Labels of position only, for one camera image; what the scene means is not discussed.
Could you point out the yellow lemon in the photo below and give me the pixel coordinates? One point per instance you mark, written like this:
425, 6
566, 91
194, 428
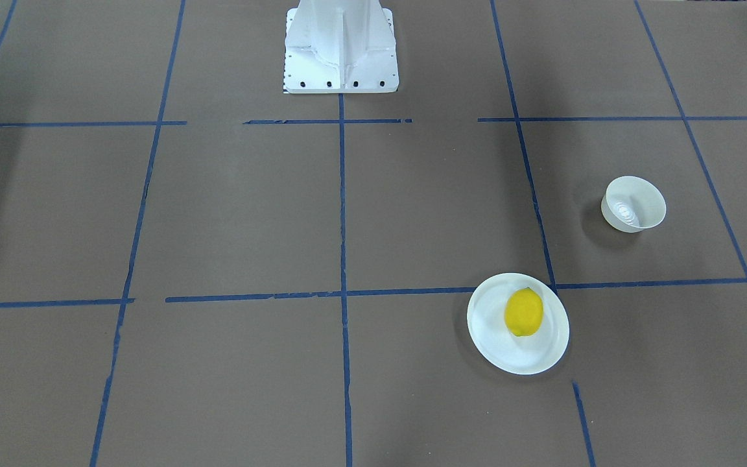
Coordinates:
523, 314

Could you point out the white plate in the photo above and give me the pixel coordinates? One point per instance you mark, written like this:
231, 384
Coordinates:
526, 355

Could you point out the white bowl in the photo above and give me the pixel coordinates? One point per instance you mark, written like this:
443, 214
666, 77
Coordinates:
631, 204

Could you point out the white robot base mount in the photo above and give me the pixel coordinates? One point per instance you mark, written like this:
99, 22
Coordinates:
340, 47

